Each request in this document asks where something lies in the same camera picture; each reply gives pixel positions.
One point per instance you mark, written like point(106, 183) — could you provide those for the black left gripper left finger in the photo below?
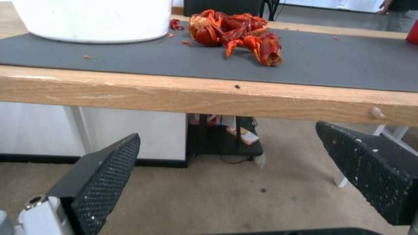
point(98, 186)

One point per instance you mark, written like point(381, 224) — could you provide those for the red cup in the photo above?
point(411, 36)

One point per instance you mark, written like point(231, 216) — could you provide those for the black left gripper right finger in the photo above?
point(369, 166)

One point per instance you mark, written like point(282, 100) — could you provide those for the white cabinet panel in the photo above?
point(94, 132)

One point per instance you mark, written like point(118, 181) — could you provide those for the red crayfish shell piece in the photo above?
point(176, 24)

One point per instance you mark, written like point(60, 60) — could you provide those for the red crayfish shell pile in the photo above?
point(238, 36)

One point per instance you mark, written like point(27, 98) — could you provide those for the wooden table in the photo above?
point(209, 98)

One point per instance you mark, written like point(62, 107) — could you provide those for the person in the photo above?
point(396, 14)

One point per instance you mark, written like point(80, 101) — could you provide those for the grey table mat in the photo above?
point(209, 58)

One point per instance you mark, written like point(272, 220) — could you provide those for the black chair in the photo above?
point(225, 8)

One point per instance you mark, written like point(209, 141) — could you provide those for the black rolling cart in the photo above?
point(225, 139)

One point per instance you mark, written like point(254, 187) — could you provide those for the white round container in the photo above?
point(94, 19)

